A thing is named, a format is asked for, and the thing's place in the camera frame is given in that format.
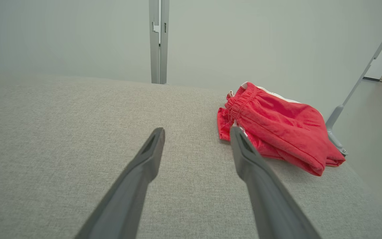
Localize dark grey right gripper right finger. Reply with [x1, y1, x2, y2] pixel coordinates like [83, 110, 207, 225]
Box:
[229, 126, 322, 239]

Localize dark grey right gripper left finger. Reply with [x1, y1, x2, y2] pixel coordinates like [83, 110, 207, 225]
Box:
[75, 127, 165, 239]

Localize red shorts with white stripe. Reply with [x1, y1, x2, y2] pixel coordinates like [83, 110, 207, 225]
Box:
[225, 82, 346, 168]

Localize grey fabric sofa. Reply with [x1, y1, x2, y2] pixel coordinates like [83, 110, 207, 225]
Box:
[0, 73, 382, 239]

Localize grey metal frame leg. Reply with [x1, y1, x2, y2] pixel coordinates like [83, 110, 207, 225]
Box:
[325, 7, 382, 157]

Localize grey metal frame post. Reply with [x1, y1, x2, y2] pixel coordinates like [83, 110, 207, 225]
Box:
[149, 0, 170, 85]

